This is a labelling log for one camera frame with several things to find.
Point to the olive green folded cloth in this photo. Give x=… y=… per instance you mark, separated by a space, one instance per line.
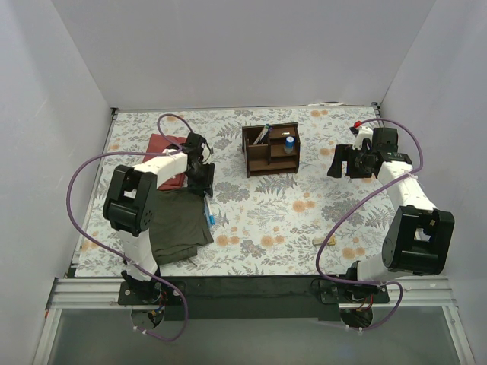
x=179 y=227

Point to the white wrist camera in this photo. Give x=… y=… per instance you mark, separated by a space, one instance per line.
x=361 y=133
x=206 y=151

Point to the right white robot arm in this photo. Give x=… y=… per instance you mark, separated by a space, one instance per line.
x=419 y=236

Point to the aluminium frame rail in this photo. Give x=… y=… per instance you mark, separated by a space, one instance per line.
x=102 y=293

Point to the red folded cloth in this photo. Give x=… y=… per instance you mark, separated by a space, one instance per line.
x=156 y=145

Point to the green capped white pen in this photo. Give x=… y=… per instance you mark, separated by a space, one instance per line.
x=266 y=125

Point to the blue grey stamp cylinder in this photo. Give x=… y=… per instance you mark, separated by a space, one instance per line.
x=289 y=144

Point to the clear long pen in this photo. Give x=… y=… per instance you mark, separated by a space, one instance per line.
x=259 y=136

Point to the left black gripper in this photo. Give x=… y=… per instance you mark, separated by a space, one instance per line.
x=203 y=182

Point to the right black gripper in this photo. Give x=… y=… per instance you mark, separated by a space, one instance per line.
x=350 y=162

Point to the brown wooden desk organizer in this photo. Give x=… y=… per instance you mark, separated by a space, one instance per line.
x=270 y=158

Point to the blue capped white pen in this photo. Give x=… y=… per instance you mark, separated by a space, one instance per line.
x=208 y=211

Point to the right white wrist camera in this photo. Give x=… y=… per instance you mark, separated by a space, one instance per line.
x=361 y=133

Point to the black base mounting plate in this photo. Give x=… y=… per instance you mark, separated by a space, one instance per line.
x=253 y=297

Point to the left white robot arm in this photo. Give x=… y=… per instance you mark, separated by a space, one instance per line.
x=130 y=205

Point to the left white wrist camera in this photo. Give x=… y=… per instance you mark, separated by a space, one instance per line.
x=206 y=151

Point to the floral patterned table mat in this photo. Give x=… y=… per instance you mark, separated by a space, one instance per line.
x=264 y=225

